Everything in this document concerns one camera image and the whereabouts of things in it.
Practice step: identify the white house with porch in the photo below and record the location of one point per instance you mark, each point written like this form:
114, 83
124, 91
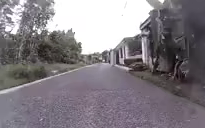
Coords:
130, 51

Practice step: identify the grey asphalt road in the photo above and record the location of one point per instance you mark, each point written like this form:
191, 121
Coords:
100, 100

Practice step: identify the dirt roadside strip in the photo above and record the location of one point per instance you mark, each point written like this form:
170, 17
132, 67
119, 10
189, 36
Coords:
170, 85

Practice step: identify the wood of green trees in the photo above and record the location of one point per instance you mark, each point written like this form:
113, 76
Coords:
33, 40

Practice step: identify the pale concrete kerb strip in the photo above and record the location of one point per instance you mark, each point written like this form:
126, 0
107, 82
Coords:
30, 83

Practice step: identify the grass verge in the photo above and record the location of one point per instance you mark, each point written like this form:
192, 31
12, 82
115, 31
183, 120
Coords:
20, 73

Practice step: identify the dark overgrown wall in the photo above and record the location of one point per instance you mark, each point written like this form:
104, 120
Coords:
176, 40

